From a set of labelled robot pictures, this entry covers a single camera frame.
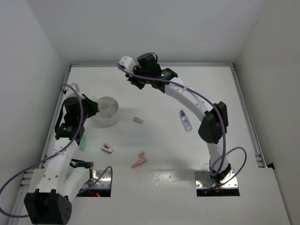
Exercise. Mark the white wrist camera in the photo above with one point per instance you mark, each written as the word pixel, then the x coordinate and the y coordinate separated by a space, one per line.
pixel 128 63
pixel 71 90

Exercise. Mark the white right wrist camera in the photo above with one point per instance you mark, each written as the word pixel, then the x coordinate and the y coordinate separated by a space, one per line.
pixel 128 63

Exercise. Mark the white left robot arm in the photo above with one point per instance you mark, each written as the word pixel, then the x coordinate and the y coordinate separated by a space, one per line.
pixel 51 202

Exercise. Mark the pink white stapler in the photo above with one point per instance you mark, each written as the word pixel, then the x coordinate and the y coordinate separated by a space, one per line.
pixel 107 148

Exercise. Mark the white round divided container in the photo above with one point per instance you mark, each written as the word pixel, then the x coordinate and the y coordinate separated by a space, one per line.
pixel 109 112

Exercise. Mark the pink highlighter pen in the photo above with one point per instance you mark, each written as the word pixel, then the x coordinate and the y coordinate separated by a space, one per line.
pixel 139 162

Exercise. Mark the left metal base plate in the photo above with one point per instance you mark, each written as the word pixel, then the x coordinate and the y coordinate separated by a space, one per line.
pixel 99 181

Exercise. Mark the small yellow eraser block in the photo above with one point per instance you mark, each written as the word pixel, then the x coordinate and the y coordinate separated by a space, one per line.
pixel 142 154

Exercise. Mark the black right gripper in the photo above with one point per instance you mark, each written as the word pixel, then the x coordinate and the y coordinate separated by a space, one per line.
pixel 132 79

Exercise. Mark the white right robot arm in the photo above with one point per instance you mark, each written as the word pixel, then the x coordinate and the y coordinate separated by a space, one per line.
pixel 213 117

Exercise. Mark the white rectangular eraser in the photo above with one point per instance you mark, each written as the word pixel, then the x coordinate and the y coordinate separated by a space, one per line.
pixel 136 119

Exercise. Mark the clear blue spray bottle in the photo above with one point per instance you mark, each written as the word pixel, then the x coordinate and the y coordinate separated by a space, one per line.
pixel 185 121

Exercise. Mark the small green highlighter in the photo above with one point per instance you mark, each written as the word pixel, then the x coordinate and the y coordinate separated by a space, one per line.
pixel 82 145

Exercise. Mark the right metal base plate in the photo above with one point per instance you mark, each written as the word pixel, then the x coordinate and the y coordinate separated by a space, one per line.
pixel 204 181

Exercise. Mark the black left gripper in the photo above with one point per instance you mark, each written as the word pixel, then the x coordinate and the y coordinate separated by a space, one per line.
pixel 92 106

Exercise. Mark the metal base plate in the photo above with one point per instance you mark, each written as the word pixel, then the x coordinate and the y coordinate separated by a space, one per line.
pixel 99 181
pixel 204 181

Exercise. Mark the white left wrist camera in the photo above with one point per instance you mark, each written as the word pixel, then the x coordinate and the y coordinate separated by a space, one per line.
pixel 71 90

